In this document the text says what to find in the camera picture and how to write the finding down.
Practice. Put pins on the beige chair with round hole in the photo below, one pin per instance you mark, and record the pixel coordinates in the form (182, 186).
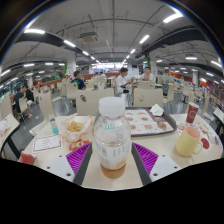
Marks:
(148, 97)
(95, 103)

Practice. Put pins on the small red box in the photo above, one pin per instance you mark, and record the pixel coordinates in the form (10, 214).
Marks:
(27, 158)

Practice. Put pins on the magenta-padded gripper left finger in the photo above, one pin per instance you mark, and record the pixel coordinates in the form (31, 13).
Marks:
(78, 158)

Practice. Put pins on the pale yellow mug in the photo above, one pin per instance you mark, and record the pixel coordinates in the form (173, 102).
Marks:
(186, 141)

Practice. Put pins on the small clear sanitizer bottle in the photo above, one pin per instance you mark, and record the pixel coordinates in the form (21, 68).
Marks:
(54, 126)

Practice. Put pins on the crumpled white napkin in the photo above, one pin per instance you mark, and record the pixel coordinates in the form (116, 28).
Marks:
(156, 110)

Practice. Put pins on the group of ceiling lights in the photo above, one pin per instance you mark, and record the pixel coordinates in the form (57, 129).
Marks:
(172, 17)

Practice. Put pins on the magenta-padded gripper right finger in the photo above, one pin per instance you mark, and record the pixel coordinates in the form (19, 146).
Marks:
(146, 158)

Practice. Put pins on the flat round red coaster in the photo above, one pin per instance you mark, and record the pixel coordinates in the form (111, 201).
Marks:
(205, 143)

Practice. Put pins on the clear plastic drink bottle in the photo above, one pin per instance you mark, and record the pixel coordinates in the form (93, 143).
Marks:
(112, 140)

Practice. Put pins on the red sauce packet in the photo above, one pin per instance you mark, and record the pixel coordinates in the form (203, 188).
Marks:
(78, 144)

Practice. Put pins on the white dining table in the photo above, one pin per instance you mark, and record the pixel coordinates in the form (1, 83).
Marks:
(8, 128)
(219, 115)

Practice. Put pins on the dark tray with menu liner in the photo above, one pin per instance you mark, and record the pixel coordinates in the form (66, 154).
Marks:
(143, 123)

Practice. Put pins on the ceiling air conditioner unit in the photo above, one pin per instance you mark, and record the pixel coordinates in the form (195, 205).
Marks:
(88, 36)

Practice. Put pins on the person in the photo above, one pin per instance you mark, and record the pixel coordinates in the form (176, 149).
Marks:
(79, 81)
(18, 98)
(121, 81)
(30, 95)
(147, 75)

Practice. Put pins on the group of beige chairs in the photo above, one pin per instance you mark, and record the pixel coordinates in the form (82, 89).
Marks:
(71, 90)

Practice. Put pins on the colourful sticker leaflet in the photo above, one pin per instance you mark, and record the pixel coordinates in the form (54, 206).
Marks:
(204, 130)

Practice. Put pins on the white printed card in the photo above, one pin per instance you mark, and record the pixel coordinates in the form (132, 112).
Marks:
(46, 143)

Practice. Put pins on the red paper cup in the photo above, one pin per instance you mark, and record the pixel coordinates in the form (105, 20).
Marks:
(192, 113)

